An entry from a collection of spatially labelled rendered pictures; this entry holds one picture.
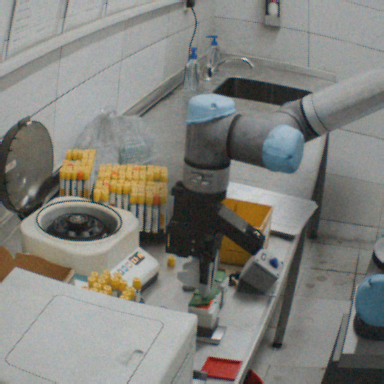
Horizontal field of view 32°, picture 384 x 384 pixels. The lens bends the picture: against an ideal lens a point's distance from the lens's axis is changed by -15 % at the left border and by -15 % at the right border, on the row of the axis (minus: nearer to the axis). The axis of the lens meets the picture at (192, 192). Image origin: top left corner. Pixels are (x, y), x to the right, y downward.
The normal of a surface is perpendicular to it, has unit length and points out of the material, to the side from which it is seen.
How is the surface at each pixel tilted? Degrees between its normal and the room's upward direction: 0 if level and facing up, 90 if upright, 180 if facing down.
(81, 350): 0
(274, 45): 90
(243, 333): 0
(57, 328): 0
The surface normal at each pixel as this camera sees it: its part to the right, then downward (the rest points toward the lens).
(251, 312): 0.07, -0.92
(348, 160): -0.26, 0.36
